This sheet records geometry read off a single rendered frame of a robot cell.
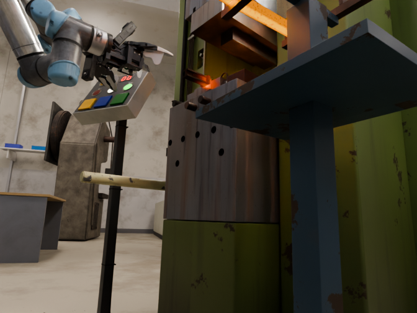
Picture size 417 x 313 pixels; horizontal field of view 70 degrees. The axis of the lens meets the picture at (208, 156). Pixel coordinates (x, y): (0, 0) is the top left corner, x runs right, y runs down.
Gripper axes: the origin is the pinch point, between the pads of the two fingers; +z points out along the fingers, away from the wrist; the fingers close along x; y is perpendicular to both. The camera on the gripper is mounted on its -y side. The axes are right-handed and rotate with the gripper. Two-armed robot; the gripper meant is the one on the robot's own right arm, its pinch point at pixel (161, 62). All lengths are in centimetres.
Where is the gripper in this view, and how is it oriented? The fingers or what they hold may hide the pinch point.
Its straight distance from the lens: 108.7
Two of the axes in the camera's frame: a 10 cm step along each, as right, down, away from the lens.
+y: -0.3, 9.8, -2.0
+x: 6.6, -1.3, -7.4
